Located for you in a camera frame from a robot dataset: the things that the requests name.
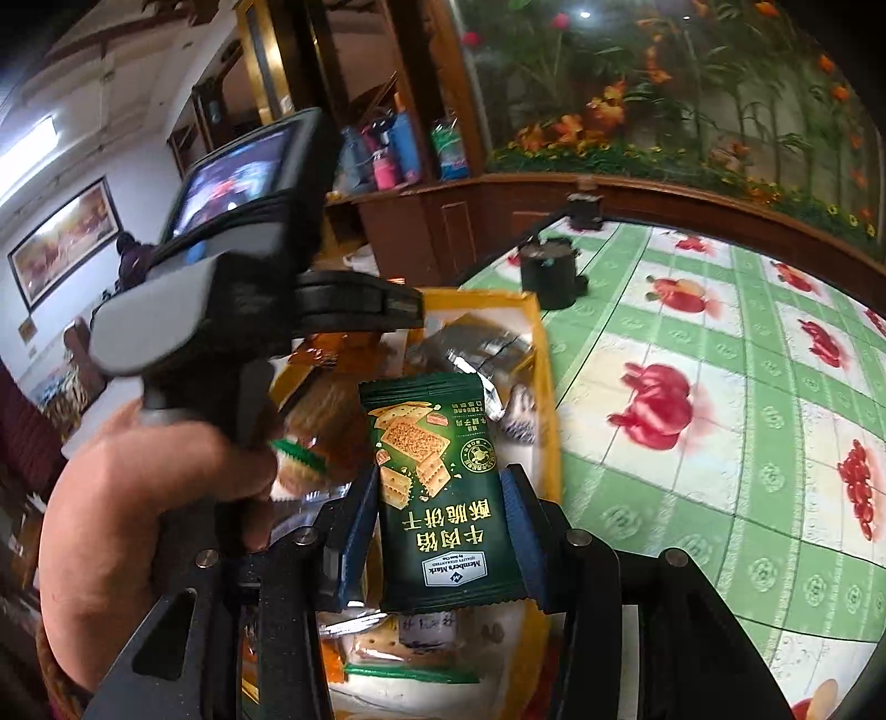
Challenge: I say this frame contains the small black container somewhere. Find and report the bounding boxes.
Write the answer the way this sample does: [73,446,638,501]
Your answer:
[566,192,605,231]

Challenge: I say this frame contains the dark green cracker packet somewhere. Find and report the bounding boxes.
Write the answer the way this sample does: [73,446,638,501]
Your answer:
[358,372,528,615]

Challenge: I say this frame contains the person's left hand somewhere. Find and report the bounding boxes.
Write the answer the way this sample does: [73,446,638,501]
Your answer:
[38,400,292,693]

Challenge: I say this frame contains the clear cracker packet green ends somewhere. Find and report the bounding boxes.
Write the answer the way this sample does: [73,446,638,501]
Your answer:
[270,377,368,500]
[339,613,486,686]

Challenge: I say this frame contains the clear blue water bottle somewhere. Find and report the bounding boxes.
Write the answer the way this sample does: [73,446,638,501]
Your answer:
[339,125,375,191]

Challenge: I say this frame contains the black pot with lid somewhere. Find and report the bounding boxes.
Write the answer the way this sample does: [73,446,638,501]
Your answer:
[519,235,589,310]

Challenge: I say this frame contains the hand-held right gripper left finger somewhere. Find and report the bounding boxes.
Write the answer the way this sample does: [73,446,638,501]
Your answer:
[83,477,378,720]

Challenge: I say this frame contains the pink bottle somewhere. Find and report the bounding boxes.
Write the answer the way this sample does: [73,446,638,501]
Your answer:
[372,148,403,191]

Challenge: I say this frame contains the framed wall painting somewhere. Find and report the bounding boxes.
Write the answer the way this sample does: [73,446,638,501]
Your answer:
[8,175,124,312]

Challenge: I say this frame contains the person's left forearm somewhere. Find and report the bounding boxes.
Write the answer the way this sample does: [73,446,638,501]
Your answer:
[34,623,94,720]

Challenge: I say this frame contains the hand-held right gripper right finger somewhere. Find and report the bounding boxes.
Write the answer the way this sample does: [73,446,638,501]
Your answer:
[499,465,794,720]

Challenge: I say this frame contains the green floral fruit tablecloth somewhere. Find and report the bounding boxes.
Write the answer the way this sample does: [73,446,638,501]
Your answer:
[457,214,886,720]

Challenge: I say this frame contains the yellow rimmed tray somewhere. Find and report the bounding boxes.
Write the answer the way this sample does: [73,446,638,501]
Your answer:
[239,287,563,720]

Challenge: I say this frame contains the flower and bamboo wall mural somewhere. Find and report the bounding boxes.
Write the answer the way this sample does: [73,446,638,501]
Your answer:
[450,0,886,243]

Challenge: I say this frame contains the ceiling light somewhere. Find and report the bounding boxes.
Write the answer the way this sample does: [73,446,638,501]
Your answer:
[0,114,56,202]

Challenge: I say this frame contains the orange snack packet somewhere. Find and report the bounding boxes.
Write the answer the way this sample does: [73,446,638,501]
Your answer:
[287,332,409,378]

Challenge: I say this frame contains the dark foil snack packet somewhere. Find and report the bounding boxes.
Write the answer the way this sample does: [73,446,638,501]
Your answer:
[405,313,537,389]

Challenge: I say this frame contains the wooden shelf cabinet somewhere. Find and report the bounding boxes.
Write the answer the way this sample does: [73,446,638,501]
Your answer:
[305,0,499,278]

